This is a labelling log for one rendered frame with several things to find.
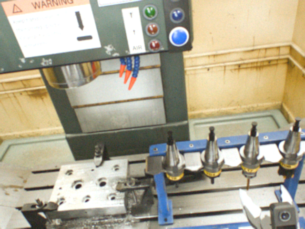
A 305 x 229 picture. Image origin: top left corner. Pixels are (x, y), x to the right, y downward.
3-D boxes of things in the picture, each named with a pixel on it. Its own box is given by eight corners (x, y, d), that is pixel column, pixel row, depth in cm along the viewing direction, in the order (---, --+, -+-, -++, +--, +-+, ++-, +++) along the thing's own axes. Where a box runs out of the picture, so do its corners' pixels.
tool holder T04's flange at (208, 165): (219, 153, 82) (219, 147, 81) (226, 168, 77) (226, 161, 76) (198, 157, 82) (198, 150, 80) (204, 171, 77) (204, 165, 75)
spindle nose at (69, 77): (101, 59, 87) (91, 21, 80) (104, 82, 74) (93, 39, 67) (51, 70, 86) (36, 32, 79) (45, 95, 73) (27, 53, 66)
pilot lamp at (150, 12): (157, 17, 50) (155, 5, 49) (145, 19, 50) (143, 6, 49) (157, 16, 50) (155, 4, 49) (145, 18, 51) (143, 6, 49)
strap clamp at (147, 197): (154, 203, 107) (148, 178, 98) (120, 207, 107) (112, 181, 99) (154, 196, 109) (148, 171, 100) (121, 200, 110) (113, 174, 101)
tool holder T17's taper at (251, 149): (257, 145, 79) (259, 127, 75) (262, 156, 75) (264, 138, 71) (241, 147, 79) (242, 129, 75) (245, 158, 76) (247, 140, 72)
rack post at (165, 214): (173, 224, 98) (164, 166, 81) (158, 225, 99) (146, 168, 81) (171, 201, 107) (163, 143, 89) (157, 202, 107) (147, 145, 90)
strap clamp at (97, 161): (106, 180, 119) (98, 155, 111) (99, 181, 120) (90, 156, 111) (110, 159, 130) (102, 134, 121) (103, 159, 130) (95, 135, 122)
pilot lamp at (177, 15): (183, 21, 50) (183, 8, 49) (171, 23, 51) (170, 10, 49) (183, 20, 51) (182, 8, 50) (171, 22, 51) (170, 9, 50)
